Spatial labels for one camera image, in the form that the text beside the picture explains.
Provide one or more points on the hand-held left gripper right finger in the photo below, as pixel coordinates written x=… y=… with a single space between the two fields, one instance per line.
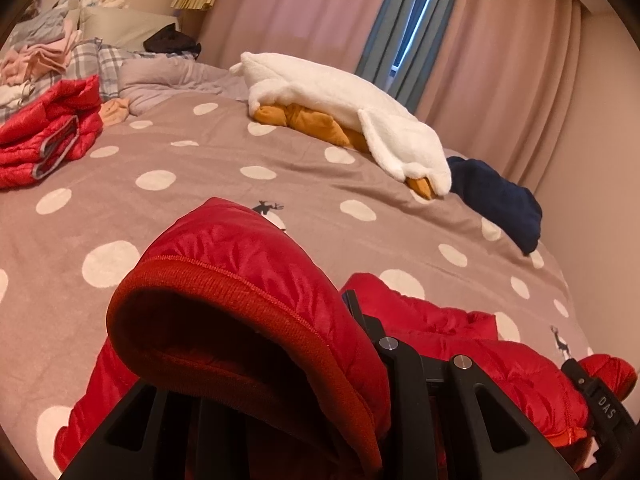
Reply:
x=405 y=385

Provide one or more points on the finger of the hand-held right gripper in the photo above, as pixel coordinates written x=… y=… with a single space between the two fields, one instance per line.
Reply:
x=580 y=380

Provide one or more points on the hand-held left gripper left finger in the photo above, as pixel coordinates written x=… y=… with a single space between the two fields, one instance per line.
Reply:
x=150 y=435

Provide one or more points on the red down jacket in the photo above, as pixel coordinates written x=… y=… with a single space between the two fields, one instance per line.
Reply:
x=30 y=125
x=240 y=250

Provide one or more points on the folded white clothes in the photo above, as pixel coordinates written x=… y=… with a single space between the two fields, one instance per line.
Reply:
x=12 y=94

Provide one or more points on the folded pink clothes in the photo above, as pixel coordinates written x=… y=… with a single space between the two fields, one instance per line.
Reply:
x=40 y=57

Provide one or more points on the blue-grey clothes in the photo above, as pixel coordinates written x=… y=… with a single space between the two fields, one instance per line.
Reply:
x=40 y=27

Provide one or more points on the navy cloth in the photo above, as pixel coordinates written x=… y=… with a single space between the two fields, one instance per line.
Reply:
x=500 y=195

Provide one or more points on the polka dot blanket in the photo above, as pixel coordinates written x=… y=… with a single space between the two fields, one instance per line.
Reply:
x=200 y=200

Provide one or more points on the pink curtain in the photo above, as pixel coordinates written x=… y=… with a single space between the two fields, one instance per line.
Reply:
x=500 y=85
x=300 y=10

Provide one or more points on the white goose plush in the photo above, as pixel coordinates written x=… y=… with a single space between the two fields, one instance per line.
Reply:
x=325 y=85

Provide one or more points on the peach cloth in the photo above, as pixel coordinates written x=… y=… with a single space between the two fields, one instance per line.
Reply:
x=115 y=112

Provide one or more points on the folded red down jacket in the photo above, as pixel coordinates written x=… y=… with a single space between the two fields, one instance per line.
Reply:
x=30 y=125

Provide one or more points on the blue curtain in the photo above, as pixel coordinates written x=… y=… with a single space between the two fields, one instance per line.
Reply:
x=380 y=35

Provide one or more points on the grey quilt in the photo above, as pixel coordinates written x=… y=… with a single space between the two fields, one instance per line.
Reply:
x=160 y=77

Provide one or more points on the window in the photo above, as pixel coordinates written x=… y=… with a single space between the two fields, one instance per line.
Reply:
x=417 y=10

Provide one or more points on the plaid pillow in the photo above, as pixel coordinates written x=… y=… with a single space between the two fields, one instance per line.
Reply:
x=107 y=60

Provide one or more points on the black cloth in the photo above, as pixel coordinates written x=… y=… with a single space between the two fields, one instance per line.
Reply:
x=170 y=42

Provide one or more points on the grey-green pillow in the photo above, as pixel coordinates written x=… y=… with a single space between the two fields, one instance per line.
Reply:
x=130 y=27

